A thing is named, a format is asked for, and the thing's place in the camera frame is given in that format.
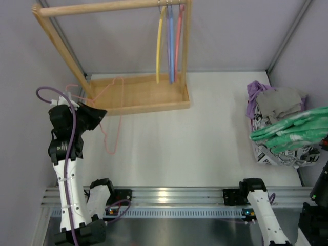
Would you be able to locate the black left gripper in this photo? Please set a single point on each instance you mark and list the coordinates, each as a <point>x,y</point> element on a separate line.
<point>85,119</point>

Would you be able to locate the green white tie-dye trousers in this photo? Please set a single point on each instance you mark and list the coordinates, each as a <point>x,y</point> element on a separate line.
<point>303,129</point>

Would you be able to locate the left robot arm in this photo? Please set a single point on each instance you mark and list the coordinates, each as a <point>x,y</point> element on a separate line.
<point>81,212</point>

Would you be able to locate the yellow clothes hanger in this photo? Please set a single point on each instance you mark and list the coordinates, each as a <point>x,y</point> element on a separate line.
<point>158,45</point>

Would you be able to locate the blue clothes hanger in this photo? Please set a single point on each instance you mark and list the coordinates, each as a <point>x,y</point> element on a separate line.
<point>170,43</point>

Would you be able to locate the coral clothes hanger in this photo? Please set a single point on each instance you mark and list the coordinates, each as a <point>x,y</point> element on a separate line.
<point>178,38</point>

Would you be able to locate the wooden clothes rack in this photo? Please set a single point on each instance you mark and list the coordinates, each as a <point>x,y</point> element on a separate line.
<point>135,94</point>

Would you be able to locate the grey garment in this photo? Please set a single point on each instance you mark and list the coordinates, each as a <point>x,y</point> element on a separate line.
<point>277,104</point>

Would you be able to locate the black white printed garment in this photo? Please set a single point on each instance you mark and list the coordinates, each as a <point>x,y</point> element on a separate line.
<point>300,157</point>

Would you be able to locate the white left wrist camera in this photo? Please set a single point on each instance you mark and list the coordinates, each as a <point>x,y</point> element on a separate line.
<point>64,100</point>

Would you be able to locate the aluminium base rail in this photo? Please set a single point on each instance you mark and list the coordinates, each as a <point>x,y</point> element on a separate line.
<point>191,196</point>

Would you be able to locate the light blue cable duct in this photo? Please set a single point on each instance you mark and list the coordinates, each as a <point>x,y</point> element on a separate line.
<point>216,212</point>

